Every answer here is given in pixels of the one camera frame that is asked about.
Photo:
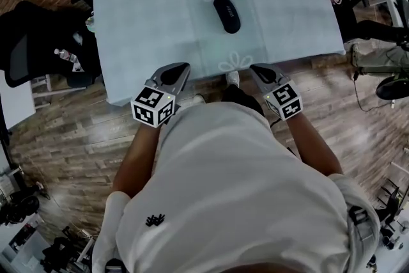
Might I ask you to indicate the white side desk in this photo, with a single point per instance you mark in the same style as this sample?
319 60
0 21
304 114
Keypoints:
16 99

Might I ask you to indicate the light blue flowered tablecloth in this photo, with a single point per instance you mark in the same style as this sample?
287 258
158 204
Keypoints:
143 25

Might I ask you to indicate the black metal stand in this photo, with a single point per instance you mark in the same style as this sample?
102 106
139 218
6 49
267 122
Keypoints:
391 201

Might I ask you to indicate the person's right white shoe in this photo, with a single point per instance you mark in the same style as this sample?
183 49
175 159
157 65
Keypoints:
232 78

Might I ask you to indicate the black padded office chair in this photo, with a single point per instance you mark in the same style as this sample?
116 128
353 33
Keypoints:
28 35

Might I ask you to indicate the person's left white shoe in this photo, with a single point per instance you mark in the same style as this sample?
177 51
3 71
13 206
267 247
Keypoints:
198 99

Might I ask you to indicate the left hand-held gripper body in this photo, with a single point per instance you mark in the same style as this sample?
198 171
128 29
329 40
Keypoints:
150 108

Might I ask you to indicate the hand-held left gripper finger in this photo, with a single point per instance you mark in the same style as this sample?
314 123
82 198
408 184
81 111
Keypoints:
182 83
158 81

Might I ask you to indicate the black oval case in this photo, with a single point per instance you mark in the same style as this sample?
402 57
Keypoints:
227 16

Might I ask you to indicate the person's left forearm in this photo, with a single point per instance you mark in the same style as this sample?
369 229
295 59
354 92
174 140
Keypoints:
140 156

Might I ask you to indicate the person's right forearm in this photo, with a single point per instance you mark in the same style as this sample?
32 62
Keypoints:
310 144

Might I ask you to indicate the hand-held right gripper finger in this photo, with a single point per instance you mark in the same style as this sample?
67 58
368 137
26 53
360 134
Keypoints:
276 73
259 83

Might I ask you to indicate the clear plastic water bottle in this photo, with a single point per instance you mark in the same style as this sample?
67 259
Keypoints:
65 56

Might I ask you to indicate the person's white shoe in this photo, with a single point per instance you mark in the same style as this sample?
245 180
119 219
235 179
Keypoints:
198 99
232 78

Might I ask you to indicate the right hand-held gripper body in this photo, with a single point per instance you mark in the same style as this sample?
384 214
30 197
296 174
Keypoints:
286 102

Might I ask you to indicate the person's white shirt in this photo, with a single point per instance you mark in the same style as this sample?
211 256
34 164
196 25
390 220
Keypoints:
230 185

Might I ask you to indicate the black mesh office chair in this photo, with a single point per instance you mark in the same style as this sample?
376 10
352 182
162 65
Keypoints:
348 22

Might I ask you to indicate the pale green bottle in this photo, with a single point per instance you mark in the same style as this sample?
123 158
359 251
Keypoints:
91 22

